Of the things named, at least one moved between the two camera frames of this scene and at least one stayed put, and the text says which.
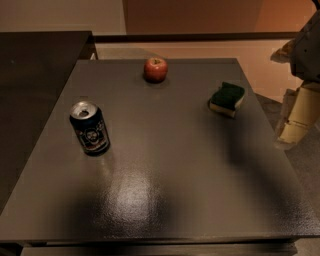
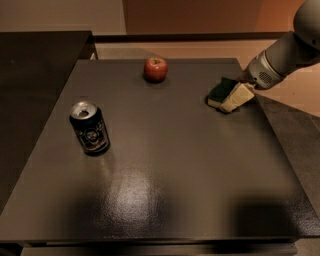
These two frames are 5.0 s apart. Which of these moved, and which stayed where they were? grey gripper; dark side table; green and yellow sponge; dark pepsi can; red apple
Moved: green and yellow sponge; grey gripper
Stayed: dark side table; dark pepsi can; red apple
